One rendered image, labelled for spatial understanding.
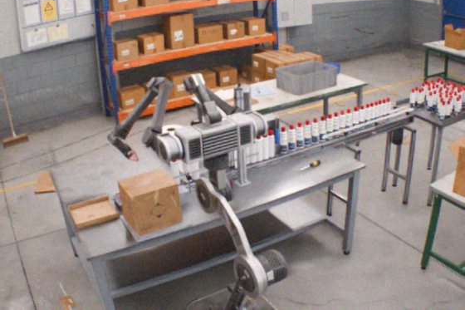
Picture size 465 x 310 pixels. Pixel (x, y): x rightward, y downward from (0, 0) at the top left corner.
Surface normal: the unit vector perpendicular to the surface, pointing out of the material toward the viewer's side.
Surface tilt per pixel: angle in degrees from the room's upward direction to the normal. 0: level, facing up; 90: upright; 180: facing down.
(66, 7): 91
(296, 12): 90
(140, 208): 90
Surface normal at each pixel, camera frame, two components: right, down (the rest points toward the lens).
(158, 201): 0.52, 0.31
